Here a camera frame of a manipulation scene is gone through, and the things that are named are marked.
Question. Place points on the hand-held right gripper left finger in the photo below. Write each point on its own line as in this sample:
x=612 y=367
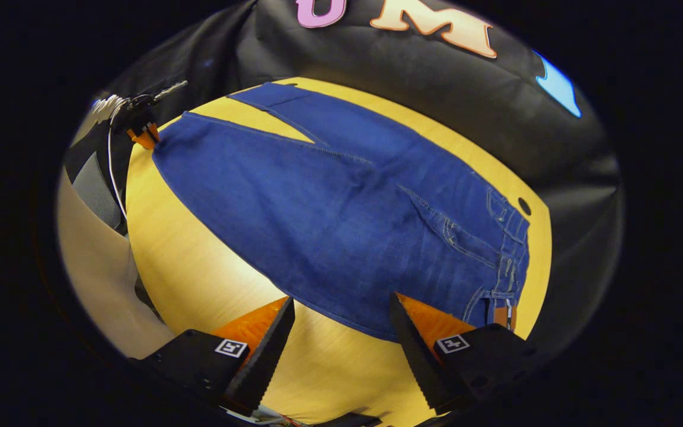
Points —
x=267 y=356

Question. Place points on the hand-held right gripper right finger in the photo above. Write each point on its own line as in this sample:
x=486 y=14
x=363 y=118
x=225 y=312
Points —
x=415 y=356

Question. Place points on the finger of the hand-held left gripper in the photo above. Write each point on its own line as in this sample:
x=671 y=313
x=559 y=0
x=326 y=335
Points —
x=144 y=137

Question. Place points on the blue denim jeans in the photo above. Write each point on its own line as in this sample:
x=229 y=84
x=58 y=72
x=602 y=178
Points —
x=329 y=219

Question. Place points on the person's light grey clothing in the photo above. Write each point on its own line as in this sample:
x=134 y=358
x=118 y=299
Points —
x=98 y=273

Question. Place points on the black backdrop cloth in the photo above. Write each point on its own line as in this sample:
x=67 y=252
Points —
x=436 y=101

